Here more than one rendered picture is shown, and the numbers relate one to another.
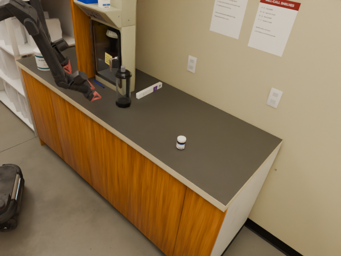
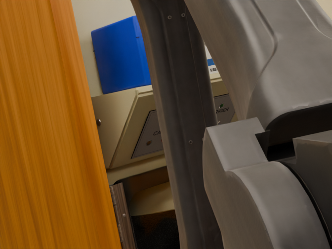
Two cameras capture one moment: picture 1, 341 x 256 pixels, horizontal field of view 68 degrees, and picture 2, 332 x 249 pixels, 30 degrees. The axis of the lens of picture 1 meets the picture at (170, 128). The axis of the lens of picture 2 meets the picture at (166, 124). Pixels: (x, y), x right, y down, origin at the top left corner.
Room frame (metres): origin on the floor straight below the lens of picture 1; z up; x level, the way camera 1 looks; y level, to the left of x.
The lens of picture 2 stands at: (1.49, 1.43, 1.50)
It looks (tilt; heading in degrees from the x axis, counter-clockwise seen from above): 3 degrees down; 283
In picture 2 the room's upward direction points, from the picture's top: 11 degrees counter-clockwise
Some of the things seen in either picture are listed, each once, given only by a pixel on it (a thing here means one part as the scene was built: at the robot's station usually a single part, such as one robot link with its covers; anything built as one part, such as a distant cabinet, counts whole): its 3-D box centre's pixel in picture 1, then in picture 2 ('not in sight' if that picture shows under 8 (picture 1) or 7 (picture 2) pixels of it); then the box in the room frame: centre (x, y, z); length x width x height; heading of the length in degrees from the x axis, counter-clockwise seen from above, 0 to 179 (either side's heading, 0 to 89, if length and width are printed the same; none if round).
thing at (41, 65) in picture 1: (44, 58); not in sight; (1.88, 1.06, 1.02); 0.13 x 0.13 x 0.15
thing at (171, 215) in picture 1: (130, 145); not in sight; (1.63, 0.32, 0.45); 2.05 x 0.67 x 0.90; 53
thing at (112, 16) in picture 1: (97, 13); (202, 110); (1.64, 0.53, 1.46); 0.32 x 0.12 x 0.10; 53
